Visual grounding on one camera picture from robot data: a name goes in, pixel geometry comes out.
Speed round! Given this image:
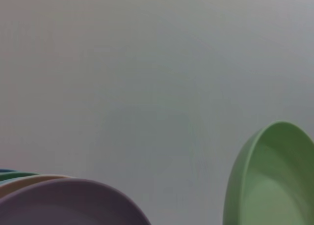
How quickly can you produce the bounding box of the light green plate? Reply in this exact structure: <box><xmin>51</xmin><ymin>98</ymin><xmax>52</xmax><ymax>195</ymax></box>
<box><xmin>222</xmin><ymin>120</ymin><xmax>314</xmax><ymax>225</ymax></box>

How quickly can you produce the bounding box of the purple plate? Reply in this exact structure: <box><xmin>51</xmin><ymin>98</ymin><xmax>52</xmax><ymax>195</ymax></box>
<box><xmin>0</xmin><ymin>177</ymin><xmax>152</xmax><ymax>225</ymax></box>

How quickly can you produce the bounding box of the beige plate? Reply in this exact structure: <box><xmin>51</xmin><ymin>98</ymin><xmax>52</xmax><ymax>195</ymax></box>
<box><xmin>0</xmin><ymin>174</ymin><xmax>76</xmax><ymax>199</ymax></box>

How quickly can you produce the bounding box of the dark green plate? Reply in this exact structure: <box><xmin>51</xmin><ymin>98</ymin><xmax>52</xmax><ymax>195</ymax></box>
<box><xmin>0</xmin><ymin>171</ymin><xmax>40</xmax><ymax>183</ymax></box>

